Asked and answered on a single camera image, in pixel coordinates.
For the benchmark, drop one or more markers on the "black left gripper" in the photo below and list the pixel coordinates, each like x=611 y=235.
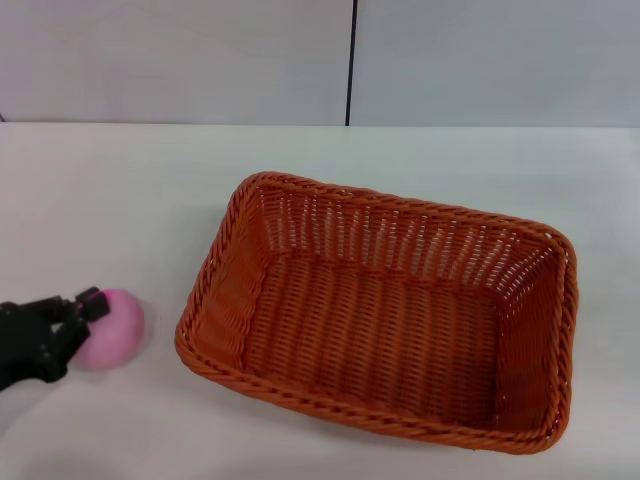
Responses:
x=22 y=342

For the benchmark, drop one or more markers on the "pink round toy peach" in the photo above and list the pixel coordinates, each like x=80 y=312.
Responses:
x=117 y=335

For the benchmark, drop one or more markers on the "orange woven wicker basket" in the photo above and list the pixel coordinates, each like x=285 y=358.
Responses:
x=375 y=330

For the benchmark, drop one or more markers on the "black vertical wall strip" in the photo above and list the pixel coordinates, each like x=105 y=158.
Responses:
x=351 y=60

